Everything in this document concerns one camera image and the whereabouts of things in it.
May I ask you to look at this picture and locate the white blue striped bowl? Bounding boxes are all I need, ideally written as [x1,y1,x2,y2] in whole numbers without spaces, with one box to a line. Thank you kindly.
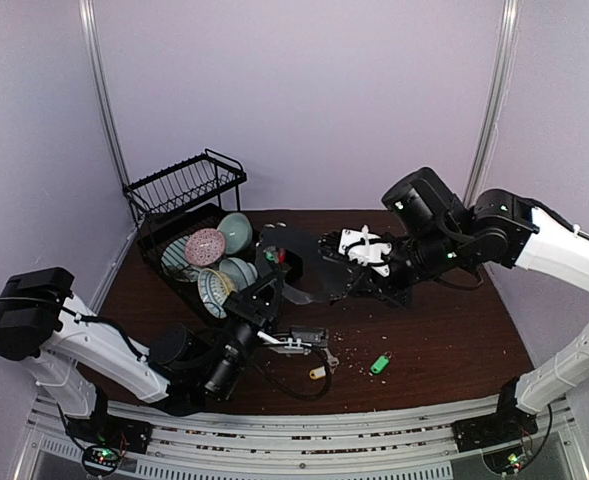
[219,257,258,291]

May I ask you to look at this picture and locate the small silver key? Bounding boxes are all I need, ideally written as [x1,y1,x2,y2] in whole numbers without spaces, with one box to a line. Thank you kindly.
[324,348,340,368]

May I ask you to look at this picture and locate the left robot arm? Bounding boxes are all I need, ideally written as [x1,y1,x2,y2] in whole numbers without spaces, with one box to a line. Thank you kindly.
[0,267,336,444]

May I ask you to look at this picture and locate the blue lined bowl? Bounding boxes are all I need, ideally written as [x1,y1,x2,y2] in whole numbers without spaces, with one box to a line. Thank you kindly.
[161,235,199,283]

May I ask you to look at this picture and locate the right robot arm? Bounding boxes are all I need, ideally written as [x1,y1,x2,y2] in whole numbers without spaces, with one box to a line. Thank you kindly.
[319,167,589,442]

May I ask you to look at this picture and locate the pink patterned bowl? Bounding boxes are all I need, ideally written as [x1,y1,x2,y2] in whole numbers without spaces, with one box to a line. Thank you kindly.
[184,228,226,267]

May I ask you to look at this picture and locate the yellow key tag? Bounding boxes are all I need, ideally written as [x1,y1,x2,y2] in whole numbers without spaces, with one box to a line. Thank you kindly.
[309,367,327,380]

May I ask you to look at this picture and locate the metal base rail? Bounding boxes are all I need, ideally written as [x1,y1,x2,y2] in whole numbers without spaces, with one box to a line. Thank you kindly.
[9,395,589,479]

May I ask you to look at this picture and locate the black wire dish rack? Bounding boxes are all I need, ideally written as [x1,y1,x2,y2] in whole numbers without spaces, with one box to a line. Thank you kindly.
[122,149,247,326]

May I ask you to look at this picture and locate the right aluminium frame post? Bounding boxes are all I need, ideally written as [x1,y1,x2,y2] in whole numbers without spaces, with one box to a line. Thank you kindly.
[463,0,521,206]

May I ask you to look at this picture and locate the yellow blue patterned bowl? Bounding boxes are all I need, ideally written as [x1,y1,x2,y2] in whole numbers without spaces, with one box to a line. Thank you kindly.
[197,268,237,319]

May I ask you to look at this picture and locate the large metal oval keyring plate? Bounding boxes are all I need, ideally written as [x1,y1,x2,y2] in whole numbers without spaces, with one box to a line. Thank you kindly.
[254,223,346,305]

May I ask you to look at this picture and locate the light green bowl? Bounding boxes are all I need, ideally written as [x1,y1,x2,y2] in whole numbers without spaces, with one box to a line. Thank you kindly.
[217,212,253,255]

